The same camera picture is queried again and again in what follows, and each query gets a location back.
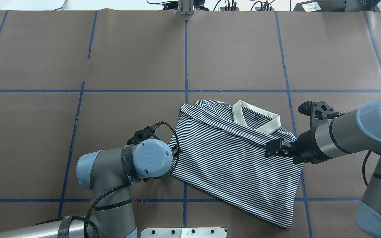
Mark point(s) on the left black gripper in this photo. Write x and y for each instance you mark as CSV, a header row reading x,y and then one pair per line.
x,y
176,151

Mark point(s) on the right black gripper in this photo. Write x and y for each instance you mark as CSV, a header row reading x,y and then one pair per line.
x,y
305,147

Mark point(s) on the striped polo shirt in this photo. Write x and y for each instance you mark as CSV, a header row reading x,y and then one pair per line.
x,y
223,154

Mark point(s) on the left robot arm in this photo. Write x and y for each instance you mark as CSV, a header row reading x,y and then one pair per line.
x,y
109,174

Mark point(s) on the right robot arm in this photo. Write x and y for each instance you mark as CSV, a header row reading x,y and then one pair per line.
x,y
333,134

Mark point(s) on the black box with label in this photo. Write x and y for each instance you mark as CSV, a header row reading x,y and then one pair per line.
x,y
320,6

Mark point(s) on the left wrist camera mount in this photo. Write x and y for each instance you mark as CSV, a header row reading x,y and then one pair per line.
x,y
144,134

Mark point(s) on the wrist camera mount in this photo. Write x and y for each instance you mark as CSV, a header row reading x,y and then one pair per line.
x,y
144,134
319,113

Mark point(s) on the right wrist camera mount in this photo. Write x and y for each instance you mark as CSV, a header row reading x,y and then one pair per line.
x,y
319,113

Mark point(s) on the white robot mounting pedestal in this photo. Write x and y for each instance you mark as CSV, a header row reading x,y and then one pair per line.
x,y
183,232

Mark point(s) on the aluminium frame post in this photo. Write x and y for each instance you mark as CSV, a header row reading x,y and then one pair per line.
x,y
185,7

